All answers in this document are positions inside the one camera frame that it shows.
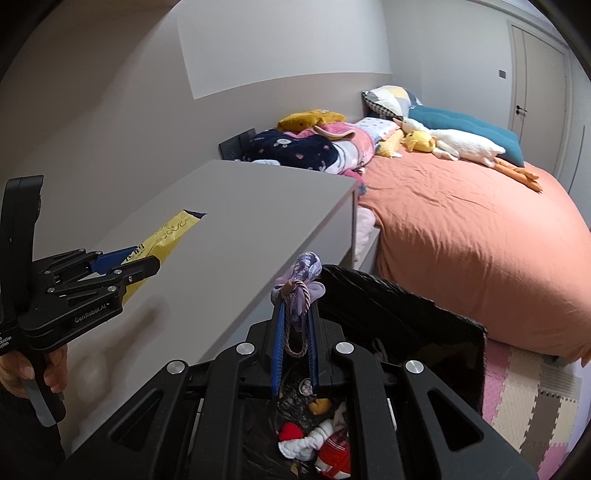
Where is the mustard yellow plush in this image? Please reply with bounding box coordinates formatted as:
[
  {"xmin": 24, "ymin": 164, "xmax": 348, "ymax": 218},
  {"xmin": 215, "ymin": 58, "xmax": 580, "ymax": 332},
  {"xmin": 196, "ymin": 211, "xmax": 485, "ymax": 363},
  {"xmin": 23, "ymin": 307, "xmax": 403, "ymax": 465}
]
[{"xmin": 276, "ymin": 109, "xmax": 346, "ymax": 133}]

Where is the checkered white pillow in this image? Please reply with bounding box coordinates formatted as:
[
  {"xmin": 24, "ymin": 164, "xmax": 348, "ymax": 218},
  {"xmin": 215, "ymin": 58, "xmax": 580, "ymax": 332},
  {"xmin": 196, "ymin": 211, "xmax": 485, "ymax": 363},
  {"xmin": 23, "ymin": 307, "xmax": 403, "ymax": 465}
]
[{"xmin": 362, "ymin": 85, "xmax": 422, "ymax": 119}]

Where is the pink blanket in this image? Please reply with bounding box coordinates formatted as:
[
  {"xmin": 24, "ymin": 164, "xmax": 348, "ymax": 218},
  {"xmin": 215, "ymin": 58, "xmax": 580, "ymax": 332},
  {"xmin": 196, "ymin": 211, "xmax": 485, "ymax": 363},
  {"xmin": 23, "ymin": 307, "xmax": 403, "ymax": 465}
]
[{"xmin": 287, "ymin": 122, "xmax": 375, "ymax": 196}]

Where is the white pig plush toy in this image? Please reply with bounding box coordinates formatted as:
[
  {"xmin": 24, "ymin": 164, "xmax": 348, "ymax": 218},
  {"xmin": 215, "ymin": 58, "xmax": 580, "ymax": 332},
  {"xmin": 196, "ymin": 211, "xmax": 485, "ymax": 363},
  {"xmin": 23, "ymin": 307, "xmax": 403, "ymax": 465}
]
[{"xmin": 279, "ymin": 402, "xmax": 351, "ymax": 479}]

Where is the teal blue cushion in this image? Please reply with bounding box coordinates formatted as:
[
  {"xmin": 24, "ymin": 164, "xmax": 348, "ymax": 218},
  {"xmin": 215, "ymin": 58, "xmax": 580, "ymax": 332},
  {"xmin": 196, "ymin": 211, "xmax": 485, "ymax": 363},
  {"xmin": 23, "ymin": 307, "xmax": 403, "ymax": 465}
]
[{"xmin": 409, "ymin": 105, "xmax": 525, "ymax": 167}]

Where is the person's left hand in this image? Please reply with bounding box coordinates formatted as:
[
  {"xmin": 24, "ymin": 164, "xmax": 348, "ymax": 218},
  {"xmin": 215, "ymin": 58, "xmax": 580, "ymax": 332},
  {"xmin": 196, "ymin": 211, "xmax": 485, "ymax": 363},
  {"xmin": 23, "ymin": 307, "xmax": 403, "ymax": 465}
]
[{"xmin": 0, "ymin": 346, "xmax": 68, "ymax": 398}]

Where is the white goose plush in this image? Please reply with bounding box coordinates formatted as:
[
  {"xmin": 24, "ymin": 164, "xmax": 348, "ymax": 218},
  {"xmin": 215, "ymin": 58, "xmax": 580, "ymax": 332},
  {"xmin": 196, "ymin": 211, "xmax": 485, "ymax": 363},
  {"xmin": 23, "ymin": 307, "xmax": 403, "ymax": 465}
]
[{"xmin": 394, "ymin": 117, "xmax": 543, "ymax": 193}]

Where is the black wall socket panel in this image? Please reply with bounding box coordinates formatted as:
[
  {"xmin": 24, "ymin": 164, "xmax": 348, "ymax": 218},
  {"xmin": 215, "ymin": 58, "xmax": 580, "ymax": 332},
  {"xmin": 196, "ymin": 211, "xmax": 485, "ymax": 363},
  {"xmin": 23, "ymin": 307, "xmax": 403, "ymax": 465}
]
[{"xmin": 218, "ymin": 128, "xmax": 256, "ymax": 161}]

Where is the beige door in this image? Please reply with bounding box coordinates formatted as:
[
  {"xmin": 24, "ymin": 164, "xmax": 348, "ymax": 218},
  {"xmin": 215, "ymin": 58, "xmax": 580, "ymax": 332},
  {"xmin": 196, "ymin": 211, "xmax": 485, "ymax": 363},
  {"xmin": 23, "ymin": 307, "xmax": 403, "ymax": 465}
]
[{"xmin": 509, "ymin": 22, "xmax": 571, "ymax": 176}]

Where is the white dotted pillow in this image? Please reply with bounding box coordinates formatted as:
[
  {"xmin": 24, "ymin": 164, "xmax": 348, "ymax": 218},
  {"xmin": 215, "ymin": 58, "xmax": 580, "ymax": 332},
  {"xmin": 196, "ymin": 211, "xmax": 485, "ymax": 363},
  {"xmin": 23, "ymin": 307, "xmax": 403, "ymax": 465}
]
[{"xmin": 356, "ymin": 117, "xmax": 405, "ymax": 158}]

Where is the pink beige foam mat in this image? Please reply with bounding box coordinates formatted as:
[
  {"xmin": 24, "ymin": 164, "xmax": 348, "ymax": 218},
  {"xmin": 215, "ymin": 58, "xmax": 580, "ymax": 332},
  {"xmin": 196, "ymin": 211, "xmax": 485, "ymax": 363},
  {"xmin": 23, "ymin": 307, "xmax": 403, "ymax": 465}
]
[{"xmin": 483, "ymin": 340, "xmax": 590, "ymax": 479}]

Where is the yellow packet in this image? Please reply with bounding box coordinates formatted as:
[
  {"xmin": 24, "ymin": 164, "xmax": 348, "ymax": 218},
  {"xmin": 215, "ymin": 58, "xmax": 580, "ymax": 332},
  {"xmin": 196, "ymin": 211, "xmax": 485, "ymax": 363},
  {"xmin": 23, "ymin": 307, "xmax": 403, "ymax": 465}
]
[{"xmin": 120, "ymin": 209, "xmax": 208, "ymax": 305}]

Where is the black trash bin with bag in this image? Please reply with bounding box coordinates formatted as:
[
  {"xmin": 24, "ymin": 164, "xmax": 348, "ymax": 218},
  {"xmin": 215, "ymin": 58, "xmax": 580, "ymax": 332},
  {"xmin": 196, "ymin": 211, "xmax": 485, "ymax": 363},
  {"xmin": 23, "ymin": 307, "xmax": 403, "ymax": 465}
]
[{"xmin": 242, "ymin": 265, "xmax": 486, "ymax": 479}]

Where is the navy patterned blanket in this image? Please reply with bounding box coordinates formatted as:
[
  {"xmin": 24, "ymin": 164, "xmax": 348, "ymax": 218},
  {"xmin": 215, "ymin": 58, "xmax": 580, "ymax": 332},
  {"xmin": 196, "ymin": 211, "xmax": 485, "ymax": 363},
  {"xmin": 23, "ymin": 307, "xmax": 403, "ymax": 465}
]
[{"xmin": 242, "ymin": 129, "xmax": 346, "ymax": 174}]

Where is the yellow duck plush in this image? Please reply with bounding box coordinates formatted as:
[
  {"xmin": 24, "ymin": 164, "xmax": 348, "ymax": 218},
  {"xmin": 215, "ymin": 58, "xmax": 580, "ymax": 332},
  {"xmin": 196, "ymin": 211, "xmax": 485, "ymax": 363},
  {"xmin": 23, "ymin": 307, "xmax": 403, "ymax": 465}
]
[{"xmin": 404, "ymin": 130, "xmax": 436, "ymax": 153}]

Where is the bed with orange sheet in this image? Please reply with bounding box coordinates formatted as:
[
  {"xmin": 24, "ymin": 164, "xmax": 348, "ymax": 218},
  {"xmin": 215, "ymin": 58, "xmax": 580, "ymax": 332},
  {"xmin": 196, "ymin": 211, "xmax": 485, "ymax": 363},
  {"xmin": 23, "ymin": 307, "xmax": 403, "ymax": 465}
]
[{"xmin": 361, "ymin": 152, "xmax": 590, "ymax": 363}]

